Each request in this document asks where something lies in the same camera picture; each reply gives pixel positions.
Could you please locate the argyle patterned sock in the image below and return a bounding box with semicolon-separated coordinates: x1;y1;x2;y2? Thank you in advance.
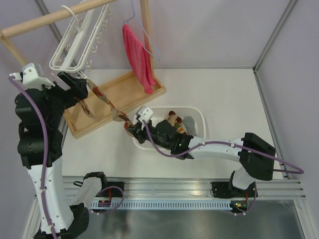
85;77;133;137
78;100;95;119

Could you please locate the grey sock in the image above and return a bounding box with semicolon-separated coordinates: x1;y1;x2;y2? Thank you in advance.
182;116;197;136

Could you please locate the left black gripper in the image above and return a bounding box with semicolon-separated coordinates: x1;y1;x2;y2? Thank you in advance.
38;70;88;125

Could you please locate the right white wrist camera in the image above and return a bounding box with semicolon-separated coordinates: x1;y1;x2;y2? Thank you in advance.
136;106;154;129

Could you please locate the white cable duct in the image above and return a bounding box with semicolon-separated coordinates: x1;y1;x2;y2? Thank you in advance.
89;201;231;210

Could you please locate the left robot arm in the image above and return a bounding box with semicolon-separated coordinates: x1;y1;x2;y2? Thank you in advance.
15;72;109;239

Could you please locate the wooden clothes rack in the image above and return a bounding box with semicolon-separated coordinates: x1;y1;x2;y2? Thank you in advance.
0;0;165;139

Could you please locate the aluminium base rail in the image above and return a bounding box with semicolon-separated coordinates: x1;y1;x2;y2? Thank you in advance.
62;175;307;200

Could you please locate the blue wire hanger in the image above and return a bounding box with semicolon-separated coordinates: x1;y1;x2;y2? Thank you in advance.
126;0;161;61

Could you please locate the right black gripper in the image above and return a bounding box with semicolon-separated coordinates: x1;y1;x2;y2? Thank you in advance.
127;119;171;150

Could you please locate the white perforated plastic basket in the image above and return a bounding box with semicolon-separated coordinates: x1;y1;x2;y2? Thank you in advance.
132;106;206;151

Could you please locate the pink towel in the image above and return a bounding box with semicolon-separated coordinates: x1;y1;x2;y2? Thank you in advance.
122;24;156;94

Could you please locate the white clip sock hanger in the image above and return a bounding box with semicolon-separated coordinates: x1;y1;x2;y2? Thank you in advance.
49;4;112;73

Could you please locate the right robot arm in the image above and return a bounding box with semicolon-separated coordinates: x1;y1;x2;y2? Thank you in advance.
125;120;276;198

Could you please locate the beige striped sock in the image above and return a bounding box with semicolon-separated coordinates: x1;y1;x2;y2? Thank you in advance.
167;111;177;126
174;117;187;134

